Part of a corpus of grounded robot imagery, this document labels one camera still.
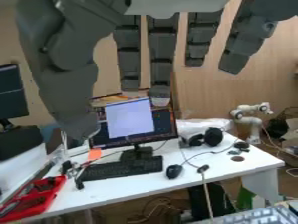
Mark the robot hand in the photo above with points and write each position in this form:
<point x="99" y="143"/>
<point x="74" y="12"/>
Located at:
<point x="67" y="50"/>

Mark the dark computer monitor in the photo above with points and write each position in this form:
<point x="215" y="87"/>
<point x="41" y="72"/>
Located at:
<point x="11" y="93"/>

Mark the computer monitor lit screen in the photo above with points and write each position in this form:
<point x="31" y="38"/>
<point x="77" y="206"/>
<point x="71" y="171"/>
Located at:
<point x="134" y="120"/>

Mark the black case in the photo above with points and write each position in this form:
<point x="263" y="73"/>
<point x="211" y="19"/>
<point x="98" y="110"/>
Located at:
<point x="21" y="141"/>

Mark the orange sticky note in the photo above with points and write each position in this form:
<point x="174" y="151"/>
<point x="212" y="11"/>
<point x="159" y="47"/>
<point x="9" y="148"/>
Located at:
<point x="95" y="154"/>

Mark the clear plastic bag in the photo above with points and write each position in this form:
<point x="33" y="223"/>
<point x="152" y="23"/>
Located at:
<point x="195" y="124"/>

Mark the black keyboard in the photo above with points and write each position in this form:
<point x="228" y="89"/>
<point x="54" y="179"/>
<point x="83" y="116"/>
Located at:
<point x="120" y="168"/>

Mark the red tray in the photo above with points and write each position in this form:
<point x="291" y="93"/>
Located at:
<point x="22" y="208"/>
<point x="49" y="186"/>

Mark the black headphones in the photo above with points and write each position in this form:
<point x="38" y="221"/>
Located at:
<point x="214" y="136"/>

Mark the black computer mouse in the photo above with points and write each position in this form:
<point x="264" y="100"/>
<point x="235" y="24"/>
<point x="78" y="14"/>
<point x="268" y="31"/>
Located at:
<point x="174" y="171"/>

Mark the white desk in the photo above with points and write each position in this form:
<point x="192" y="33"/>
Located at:
<point x="134" y="191"/>

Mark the small white jointed device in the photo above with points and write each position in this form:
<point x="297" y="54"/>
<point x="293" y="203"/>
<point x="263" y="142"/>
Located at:
<point x="252" y="120"/>

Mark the thin stick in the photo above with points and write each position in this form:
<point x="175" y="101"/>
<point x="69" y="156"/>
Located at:
<point x="207" y="196"/>

